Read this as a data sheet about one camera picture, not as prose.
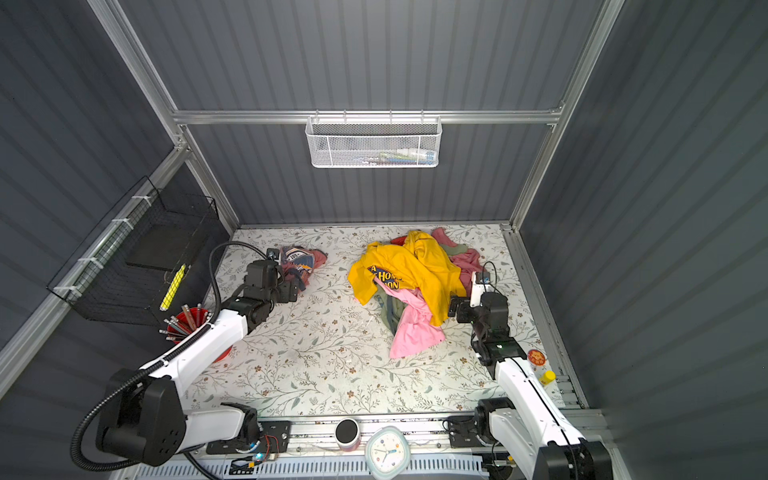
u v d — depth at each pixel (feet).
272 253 2.46
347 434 2.28
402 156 3.01
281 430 2.47
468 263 3.33
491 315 2.02
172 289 2.27
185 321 2.63
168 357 1.50
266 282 2.20
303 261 3.34
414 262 3.00
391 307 3.06
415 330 2.99
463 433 2.42
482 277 2.31
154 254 2.42
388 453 2.26
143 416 1.33
